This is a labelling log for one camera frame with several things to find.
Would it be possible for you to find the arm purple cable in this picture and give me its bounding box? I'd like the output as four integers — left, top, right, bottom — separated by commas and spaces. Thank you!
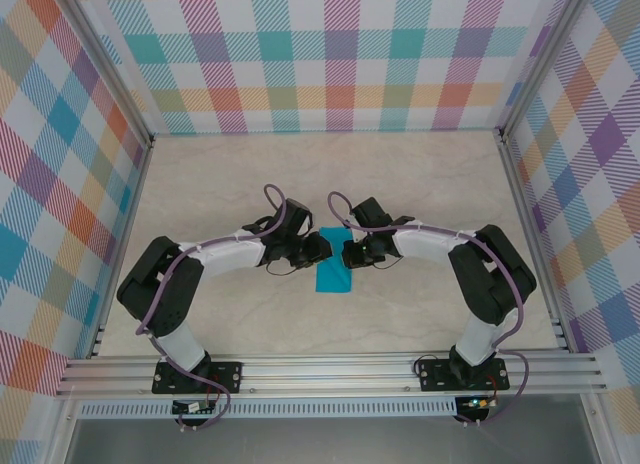
135, 182, 291, 432
326, 190, 531, 428

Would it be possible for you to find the slotted grey cable duct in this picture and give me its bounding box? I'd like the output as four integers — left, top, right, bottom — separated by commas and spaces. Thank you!
78, 399, 459, 419

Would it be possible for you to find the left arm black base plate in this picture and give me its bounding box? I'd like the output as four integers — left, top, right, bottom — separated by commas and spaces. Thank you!
151, 361, 244, 396

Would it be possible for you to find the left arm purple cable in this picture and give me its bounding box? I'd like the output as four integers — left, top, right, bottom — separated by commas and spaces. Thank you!
135, 182, 291, 432

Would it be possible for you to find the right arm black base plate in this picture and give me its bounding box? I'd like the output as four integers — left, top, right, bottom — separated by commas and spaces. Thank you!
417, 358, 511, 393

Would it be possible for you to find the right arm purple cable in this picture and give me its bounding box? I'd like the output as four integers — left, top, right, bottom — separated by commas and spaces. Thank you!
326, 190, 531, 428

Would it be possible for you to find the teal cloth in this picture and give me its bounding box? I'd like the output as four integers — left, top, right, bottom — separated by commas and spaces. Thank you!
314, 225, 355, 295

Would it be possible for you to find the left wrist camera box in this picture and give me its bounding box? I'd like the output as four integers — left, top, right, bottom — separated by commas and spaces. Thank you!
282, 197, 315, 231

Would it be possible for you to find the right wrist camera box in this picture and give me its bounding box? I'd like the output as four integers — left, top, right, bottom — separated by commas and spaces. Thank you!
348, 196, 395, 231

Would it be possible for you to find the long aluminium mounting rail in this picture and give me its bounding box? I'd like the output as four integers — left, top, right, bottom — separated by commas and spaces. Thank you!
54, 352, 609, 399

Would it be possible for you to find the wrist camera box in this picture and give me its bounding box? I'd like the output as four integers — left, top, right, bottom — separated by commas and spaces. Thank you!
348, 196, 395, 231
282, 197, 315, 231

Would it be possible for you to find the aluminium side rail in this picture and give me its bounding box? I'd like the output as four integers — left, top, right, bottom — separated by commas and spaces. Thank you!
88, 136, 156, 361
497, 128, 576, 355

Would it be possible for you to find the black circuit board white label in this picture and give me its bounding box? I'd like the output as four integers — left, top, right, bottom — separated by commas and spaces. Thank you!
171, 399, 217, 416

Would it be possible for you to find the grey metal panel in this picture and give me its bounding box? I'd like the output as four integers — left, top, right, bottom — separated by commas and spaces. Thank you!
64, 416, 601, 464

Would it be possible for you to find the thin black wire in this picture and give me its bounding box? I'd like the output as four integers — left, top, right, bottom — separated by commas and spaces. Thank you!
413, 346, 454, 378

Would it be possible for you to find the aluminium corner post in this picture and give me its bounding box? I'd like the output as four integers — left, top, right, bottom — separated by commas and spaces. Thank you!
52, 0, 156, 148
497, 0, 596, 145

